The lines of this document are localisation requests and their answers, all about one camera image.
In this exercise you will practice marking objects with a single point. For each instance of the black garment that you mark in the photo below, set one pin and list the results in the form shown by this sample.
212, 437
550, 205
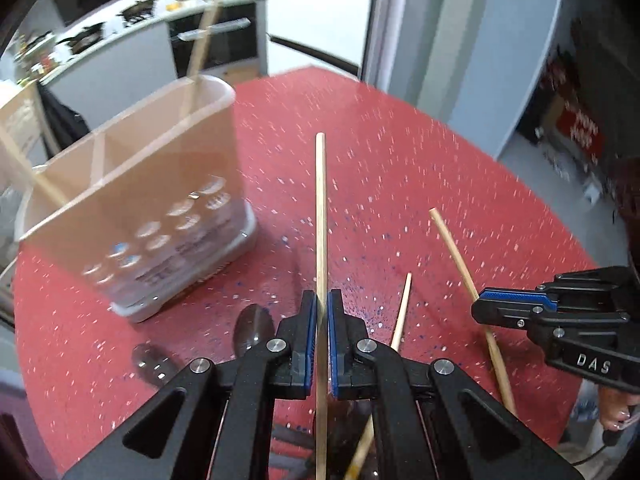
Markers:
62, 120

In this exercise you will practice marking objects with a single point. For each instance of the red printed carton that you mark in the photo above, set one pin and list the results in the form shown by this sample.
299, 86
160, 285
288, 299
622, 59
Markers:
582, 125

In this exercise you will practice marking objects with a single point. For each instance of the wooden chopstick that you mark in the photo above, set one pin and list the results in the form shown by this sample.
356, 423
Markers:
404, 305
202, 45
30, 170
320, 210
462, 270

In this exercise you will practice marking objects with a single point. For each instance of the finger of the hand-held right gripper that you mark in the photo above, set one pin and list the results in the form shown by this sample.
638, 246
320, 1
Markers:
515, 295
500, 316

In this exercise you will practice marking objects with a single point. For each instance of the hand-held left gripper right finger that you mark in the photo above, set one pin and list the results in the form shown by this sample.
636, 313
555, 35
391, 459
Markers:
334, 350

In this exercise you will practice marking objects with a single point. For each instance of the white refrigerator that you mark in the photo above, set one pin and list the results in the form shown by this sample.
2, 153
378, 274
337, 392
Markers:
310, 15

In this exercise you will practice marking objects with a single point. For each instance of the built-in black oven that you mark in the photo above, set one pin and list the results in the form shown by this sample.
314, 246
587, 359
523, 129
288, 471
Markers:
225, 45

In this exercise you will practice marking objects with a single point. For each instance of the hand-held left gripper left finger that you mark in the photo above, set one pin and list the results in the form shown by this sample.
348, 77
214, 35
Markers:
310, 345

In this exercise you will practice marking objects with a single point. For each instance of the wooden chair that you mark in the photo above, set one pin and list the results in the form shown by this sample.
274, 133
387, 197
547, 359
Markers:
20, 110

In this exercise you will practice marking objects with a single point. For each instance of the person's right hand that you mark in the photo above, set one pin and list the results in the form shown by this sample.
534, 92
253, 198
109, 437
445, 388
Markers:
612, 407

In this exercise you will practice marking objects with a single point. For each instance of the beige plastic utensil holder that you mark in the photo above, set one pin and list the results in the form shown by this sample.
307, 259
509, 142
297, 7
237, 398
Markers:
150, 180

